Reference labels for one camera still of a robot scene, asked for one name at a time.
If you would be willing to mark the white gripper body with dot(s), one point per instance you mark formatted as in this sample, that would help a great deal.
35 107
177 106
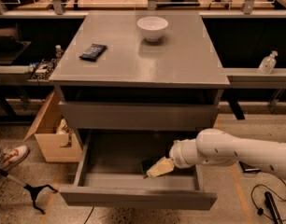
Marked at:
178 154

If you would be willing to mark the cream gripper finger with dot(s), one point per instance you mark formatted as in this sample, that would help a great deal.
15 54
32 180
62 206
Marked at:
161 167

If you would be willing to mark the green yellow sponge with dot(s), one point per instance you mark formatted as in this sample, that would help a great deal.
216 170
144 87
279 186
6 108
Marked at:
146 165

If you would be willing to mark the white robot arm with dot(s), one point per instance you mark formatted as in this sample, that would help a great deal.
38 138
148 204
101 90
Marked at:
215 147

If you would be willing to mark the open grey middle drawer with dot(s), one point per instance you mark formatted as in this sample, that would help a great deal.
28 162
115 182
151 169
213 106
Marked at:
110 174

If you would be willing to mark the closed grey top drawer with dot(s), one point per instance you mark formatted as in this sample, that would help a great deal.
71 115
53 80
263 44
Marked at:
109 116

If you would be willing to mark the grey drawer cabinet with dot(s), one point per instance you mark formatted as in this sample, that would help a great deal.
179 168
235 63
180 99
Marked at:
181 68

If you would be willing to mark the black foot pedal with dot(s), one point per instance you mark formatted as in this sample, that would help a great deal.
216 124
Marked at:
248 169

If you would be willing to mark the black power strip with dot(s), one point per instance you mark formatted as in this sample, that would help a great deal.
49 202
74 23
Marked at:
270 204

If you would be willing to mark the open cardboard box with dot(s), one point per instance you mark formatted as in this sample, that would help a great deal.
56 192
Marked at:
56 140

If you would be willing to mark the clear soap dispenser bottle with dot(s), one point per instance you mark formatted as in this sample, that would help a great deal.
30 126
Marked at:
268 63

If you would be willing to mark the white bowl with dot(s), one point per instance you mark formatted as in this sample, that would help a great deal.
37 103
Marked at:
152 28

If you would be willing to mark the dark snack packet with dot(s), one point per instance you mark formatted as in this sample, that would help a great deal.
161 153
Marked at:
93 52

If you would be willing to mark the black grabber tool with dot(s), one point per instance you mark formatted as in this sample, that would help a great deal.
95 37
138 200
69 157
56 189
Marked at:
34 191

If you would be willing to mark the white orange sneaker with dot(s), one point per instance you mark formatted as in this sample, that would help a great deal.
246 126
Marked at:
9 157

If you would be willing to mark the small clear bottle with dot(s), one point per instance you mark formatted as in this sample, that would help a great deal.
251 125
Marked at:
58 52

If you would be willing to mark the tray of small parts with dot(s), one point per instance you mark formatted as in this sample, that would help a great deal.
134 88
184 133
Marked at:
42 70

